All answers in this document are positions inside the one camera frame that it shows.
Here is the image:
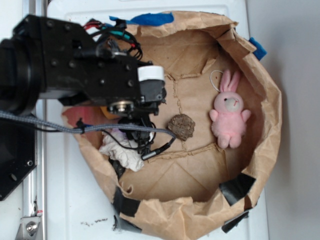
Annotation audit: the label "brown paper bag bin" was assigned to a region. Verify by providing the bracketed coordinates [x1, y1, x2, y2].
[75, 11, 282, 240]

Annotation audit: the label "yellow sponge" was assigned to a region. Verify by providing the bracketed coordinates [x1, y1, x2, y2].
[100, 106, 120, 120]

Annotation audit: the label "crumpled white cloth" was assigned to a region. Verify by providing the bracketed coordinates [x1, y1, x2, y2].
[99, 128, 145, 172]

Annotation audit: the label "white round cap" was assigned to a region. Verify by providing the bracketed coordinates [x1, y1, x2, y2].
[137, 65, 165, 82]

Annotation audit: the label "grey braided cable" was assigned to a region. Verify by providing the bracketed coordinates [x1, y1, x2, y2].
[0, 110, 177, 161]

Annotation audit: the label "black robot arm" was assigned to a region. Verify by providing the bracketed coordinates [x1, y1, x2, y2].
[0, 15, 167, 160]

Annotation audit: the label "aluminium frame rail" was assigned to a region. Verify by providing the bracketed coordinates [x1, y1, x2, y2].
[22, 0, 49, 240]

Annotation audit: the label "black tape patch bottom left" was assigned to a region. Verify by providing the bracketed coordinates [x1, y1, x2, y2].
[112, 187, 141, 217]

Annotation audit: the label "metal corner bracket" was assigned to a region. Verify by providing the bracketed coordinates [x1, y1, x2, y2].
[15, 216, 43, 240]

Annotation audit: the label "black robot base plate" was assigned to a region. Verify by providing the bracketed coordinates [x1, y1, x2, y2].
[0, 120, 36, 201]

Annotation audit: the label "blue tape strip top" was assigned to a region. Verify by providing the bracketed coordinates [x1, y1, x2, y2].
[125, 12, 175, 27]

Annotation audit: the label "black tape patch right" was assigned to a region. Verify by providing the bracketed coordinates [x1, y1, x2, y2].
[219, 173, 256, 206]

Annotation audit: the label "black tape patch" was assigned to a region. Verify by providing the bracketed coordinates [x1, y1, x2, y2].
[219, 173, 256, 206]
[112, 187, 141, 217]

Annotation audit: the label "pink plush bunny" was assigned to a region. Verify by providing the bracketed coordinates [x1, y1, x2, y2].
[209, 69, 251, 149]

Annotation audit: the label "blue tape piece right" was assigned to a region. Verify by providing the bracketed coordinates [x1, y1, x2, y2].
[248, 37, 268, 61]

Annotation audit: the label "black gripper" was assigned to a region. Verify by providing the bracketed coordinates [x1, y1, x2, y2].
[107, 59, 168, 156]

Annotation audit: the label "brown rock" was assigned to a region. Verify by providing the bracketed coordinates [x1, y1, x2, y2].
[167, 114, 196, 141]

